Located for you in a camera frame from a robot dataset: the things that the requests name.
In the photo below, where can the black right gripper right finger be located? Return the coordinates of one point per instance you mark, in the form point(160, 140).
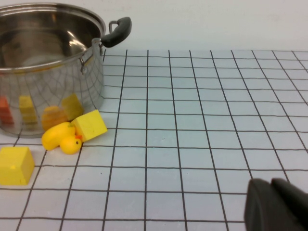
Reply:
point(294, 199)

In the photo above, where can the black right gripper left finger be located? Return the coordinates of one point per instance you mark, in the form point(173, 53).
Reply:
point(262, 209)

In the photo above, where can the white black-grid tablecloth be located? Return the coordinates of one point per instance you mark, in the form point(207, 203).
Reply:
point(192, 120)

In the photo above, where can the yellow foam cube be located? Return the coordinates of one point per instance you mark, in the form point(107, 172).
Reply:
point(14, 166)
point(91, 125)

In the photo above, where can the yellow rubber duck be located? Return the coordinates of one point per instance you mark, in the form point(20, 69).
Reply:
point(54, 137)

